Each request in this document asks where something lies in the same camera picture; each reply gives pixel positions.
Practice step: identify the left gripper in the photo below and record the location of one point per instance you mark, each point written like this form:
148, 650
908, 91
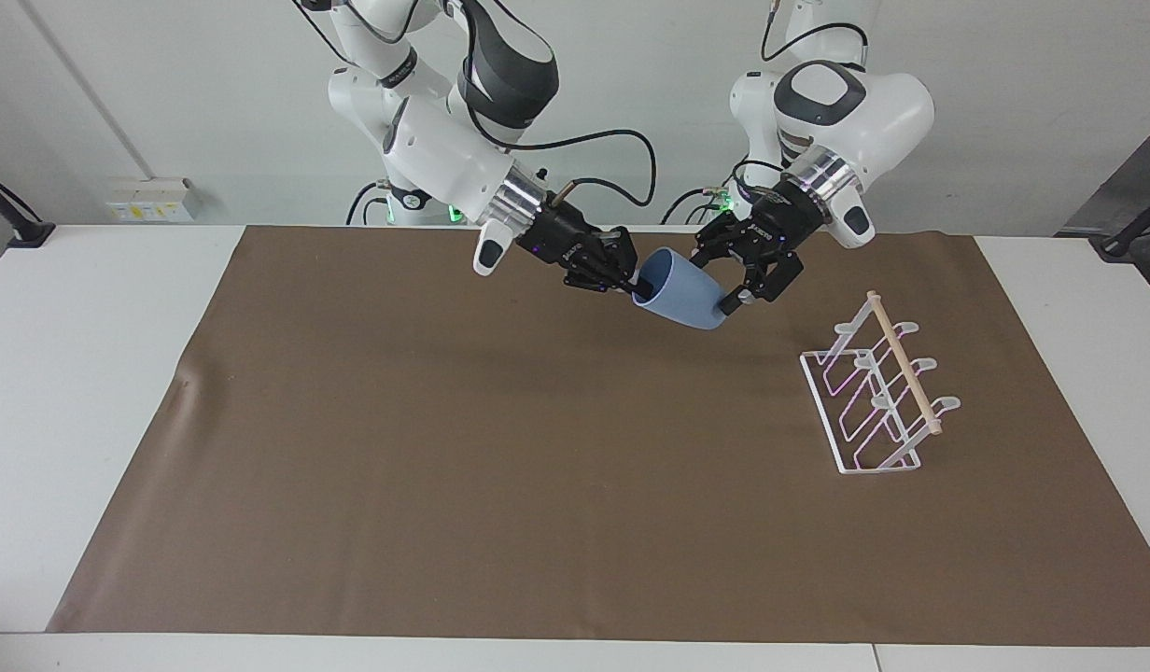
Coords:
785, 224

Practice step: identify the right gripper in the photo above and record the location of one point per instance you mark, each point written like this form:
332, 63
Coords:
561, 238

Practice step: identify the blue cup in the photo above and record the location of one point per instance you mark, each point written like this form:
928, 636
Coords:
692, 294

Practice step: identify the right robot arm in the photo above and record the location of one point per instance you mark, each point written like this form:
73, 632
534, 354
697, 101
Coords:
440, 140

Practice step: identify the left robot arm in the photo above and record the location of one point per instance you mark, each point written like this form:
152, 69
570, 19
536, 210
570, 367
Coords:
874, 103

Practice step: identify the black stand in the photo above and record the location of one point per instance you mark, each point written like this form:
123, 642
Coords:
1130, 233
20, 224

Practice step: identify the white wall socket box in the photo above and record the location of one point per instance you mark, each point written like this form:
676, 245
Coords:
150, 201

